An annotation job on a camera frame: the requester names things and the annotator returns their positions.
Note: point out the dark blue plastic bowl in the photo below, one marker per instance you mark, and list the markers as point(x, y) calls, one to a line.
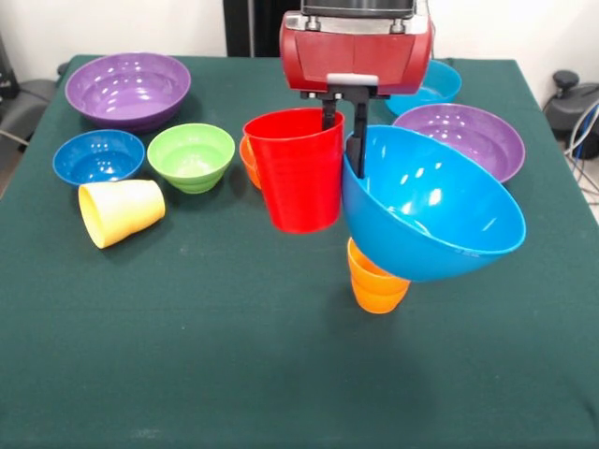
point(98, 161)

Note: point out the orange-red plastic bowl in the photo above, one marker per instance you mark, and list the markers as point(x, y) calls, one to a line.
point(250, 163)

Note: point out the dark green tablecloth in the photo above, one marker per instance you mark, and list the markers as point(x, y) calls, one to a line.
point(299, 374)

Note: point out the black office chair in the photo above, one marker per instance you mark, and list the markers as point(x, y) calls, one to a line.
point(28, 98)

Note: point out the green plastic bowl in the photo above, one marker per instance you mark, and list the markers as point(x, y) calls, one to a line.
point(189, 159)

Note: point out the red plastic cup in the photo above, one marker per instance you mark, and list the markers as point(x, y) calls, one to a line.
point(299, 187)

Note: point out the orange plastic cup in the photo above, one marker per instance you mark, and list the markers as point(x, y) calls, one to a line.
point(374, 294)

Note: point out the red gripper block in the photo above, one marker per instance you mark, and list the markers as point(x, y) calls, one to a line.
point(355, 53)

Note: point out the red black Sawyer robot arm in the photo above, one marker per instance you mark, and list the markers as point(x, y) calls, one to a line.
point(358, 7)

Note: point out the large light blue bowl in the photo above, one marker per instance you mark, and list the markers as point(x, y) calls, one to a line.
point(421, 224)

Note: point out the purple plastic bowl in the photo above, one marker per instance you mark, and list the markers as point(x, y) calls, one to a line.
point(126, 93)
point(477, 135)

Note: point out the yellow plastic cup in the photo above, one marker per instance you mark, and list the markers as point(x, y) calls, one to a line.
point(121, 210)

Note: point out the small light blue bowl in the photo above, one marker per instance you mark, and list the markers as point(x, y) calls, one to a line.
point(442, 84)

